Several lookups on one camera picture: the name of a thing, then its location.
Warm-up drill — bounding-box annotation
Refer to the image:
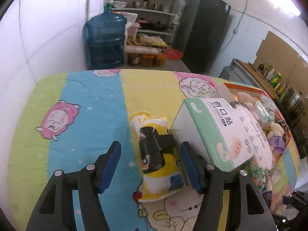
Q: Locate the blue water jug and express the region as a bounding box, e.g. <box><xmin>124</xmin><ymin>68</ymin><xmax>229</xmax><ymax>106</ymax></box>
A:
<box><xmin>85</xmin><ymin>0</ymin><xmax>127</xmax><ymax>70</ymax></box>

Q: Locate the red plastic basket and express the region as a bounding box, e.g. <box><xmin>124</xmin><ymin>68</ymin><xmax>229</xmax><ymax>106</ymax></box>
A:
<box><xmin>165</xmin><ymin>48</ymin><xmax>183</xmax><ymax>60</ymax></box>

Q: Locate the floral white scrunchie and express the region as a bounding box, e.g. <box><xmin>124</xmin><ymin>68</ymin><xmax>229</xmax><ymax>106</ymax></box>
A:
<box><xmin>265</xmin><ymin>111</ymin><xmax>276</xmax><ymax>121</ymax></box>

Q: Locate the black refrigerator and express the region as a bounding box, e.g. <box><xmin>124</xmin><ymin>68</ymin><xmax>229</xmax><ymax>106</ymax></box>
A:
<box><xmin>174</xmin><ymin>0</ymin><xmax>231</xmax><ymax>74</ymax></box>

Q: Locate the white metal shelf rack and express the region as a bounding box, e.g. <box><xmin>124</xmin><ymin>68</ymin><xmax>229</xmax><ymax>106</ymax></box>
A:
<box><xmin>113</xmin><ymin>0</ymin><xmax>184</xmax><ymax>45</ymax></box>

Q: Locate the cream bear purple dress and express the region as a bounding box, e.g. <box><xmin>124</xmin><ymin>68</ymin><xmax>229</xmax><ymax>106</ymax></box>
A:
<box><xmin>264</xmin><ymin>123</ymin><xmax>285</xmax><ymax>156</ymax></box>

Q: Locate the egg carton tray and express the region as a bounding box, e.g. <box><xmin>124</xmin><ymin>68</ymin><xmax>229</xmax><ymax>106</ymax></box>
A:
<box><xmin>139</xmin><ymin>34</ymin><xmax>168</xmax><ymax>49</ymax></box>

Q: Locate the beige bear pink dress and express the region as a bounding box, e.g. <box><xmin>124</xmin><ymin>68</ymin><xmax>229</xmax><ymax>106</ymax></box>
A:
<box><xmin>237</xmin><ymin>91</ymin><xmax>255</xmax><ymax>108</ymax></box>

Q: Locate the wooden cutting board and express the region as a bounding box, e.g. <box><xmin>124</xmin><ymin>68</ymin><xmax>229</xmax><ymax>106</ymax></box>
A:
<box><xmin>233</xmin><ymin>59</ymin><xmax>278</xmax><ymax>99</ymax></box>

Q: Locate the green yellow bottle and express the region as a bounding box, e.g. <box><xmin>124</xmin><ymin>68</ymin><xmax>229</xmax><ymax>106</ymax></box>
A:
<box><xmin>270</xmin><ymin>72</ymin><xmax>282</xmax><ymax>88</ymax></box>

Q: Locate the white green tissue pack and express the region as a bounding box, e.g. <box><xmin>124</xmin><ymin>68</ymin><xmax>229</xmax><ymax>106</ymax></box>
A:
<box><xmin>254</xmin><ymin>101</ymin><xmax>274</xmax><ymax>129</ymax></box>

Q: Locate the yellow cartoon character pillow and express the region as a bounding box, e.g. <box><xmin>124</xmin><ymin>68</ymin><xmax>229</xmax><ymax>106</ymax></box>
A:
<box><xmin>130</xmin><ymin>112</ymin><xmax>187</xmax><ymax>203</ymax></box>

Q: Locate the green white tissue box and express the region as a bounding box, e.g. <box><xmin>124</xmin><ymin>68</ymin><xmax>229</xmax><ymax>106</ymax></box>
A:
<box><xmin>170</xmin><ymin>97</ymin><xmax>256</xmax><ymax>173</ymax></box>

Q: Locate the steel cooking pot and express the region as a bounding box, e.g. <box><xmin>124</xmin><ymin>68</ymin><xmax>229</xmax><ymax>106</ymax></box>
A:
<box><xmin>282</xmin><ymin>88</ymin><xmax>304</xmax><ymax>114</ymax></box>

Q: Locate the leopard print scrunchie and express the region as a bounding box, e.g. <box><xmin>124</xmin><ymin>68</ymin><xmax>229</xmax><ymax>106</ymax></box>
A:
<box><xmin>275</xmin><ymin>115</ymin><xmax>289</xmax><ymax>132</ymax></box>

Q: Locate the orange rimmed cardboard tray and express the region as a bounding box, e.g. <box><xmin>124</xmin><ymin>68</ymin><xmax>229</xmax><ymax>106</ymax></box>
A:
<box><xmin>218</xmin><ymin>83</ymin><xmax>290</xmax><ymax>170</ymax></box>

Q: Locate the green low table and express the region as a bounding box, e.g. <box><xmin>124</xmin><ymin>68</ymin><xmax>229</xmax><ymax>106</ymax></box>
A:
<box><xmin>119</xmin><ymin>59</ymin><xmax>191</xmax><ymax>73</ymax></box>

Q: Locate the black induction cooker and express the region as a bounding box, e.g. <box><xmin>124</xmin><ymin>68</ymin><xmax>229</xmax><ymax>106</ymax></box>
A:
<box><xmin>276</xmin><ymin>98</ymin><xmax>308</xmax><ymax>157</ymax></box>

